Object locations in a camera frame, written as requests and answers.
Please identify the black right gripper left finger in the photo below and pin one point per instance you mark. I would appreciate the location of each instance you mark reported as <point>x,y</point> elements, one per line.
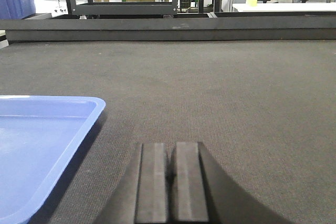
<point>141,195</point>

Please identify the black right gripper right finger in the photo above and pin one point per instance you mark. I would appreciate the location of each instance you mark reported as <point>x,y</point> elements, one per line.
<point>202,192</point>

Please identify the blue plastic tray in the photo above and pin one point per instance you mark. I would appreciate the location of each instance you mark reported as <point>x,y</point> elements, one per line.
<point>39,136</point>

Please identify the yellow block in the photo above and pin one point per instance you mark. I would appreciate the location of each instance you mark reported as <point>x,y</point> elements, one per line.
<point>252,3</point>

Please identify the white table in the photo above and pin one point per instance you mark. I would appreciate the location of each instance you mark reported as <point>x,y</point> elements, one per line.
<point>286,7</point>

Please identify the blue storage crate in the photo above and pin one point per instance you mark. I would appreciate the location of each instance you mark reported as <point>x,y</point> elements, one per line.
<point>17,9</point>

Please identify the black table edge rail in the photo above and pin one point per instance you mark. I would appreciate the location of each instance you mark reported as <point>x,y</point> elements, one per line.
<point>182,27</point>

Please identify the black metal frame cart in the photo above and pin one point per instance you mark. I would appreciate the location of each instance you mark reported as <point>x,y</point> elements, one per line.
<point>122,8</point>

